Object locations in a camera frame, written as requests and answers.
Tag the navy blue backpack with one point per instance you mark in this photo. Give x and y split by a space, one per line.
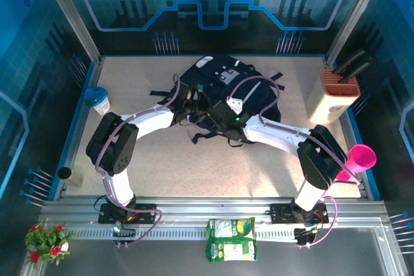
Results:
210 72

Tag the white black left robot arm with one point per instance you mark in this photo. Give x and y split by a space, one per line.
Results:
148 121

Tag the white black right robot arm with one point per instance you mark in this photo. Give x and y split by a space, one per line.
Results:
275 132

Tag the white cup with blue lid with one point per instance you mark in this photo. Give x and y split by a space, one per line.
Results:
98 101

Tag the green snack bag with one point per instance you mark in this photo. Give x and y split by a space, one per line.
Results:
231 240

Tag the beige orange knife block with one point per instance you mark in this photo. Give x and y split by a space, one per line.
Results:
341 83

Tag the magenta plastic cup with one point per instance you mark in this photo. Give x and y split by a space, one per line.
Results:
362 158

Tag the beige bottle with black cap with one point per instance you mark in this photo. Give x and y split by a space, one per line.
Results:
71 177

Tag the artificial red flower plant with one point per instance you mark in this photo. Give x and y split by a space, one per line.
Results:
48 243

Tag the aluminium mounting rail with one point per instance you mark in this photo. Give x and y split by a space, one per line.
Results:
194 206

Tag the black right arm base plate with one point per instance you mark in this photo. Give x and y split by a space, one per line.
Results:
281 213

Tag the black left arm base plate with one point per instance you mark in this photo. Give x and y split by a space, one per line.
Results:
145 214

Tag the aluminium frame post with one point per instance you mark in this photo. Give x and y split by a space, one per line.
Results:
351 14
69 14

